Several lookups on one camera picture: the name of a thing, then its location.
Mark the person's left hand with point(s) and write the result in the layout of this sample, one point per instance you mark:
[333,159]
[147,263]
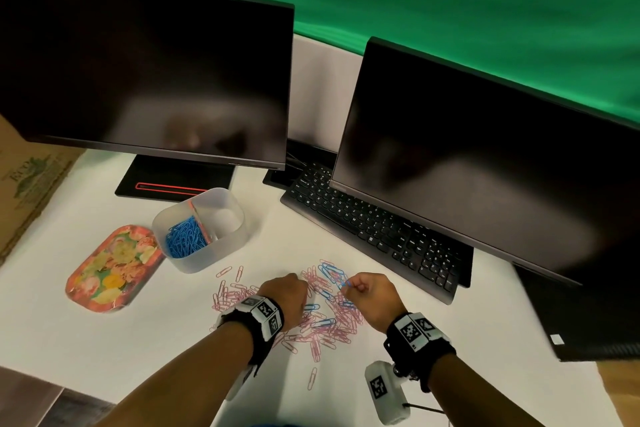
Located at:
[287,299]

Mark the person's right hand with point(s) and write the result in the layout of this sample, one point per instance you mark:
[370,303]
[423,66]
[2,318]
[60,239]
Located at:
[377,299]

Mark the person's left fingers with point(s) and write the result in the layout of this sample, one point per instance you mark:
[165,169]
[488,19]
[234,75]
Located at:
[299,284]

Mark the person's right fingers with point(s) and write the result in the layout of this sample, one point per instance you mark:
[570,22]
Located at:
[356,285]

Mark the person's left forearm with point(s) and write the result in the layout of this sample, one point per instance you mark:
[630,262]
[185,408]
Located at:
[185,381]

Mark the person's right forearm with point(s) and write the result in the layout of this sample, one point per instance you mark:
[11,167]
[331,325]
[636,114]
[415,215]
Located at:
[475,396]

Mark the scatter of blue clips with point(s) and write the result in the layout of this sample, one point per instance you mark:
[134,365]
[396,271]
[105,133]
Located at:
[330,272]

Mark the pile of pink paper clips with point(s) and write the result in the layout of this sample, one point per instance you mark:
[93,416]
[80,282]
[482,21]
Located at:
[340,326]

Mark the left wristband with marker tags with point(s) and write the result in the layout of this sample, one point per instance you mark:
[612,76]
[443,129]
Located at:
[260,314]

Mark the wristband with marker tags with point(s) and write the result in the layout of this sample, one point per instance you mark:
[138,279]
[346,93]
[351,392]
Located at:
[260,314]
[417,334]

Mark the black computer keyboard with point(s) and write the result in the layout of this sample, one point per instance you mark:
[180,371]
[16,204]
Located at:
[380,234]

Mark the right wristband with marker tags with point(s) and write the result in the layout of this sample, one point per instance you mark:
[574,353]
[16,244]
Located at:
[417,334]

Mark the translucent white plastic container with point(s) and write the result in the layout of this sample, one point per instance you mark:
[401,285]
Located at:
[220,241]

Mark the plain black monitor base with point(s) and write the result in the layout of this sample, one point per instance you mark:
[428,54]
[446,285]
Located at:
[287,172]

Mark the heap of blue paper clips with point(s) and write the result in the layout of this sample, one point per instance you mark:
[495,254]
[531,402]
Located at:
[184,237]

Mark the black monitor base red stripe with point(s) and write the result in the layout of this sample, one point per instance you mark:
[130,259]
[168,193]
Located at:
[172,179]

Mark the black slim-bezel computer monitor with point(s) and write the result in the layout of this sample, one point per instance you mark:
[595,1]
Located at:
[475,151]

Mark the floral pattern tray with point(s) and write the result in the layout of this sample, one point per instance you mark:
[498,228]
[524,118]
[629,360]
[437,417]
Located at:
[112,266]

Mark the white divider panel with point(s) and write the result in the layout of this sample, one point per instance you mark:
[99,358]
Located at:
[322,91]

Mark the flat black box white sticker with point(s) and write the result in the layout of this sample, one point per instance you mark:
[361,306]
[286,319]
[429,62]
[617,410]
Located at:
[585,311]

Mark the large black computer monitor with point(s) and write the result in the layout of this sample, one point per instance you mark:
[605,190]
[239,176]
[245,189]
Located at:
[125,56]

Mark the cardboard box green print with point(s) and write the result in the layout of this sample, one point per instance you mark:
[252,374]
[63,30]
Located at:
[30,181]

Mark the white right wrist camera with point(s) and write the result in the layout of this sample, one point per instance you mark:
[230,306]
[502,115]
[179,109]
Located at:
[387,391]

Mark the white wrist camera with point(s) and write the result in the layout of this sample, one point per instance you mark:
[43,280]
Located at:
[237,384]
[387,391]

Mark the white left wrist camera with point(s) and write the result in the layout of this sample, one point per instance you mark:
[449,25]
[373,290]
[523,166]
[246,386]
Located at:
[237,384]

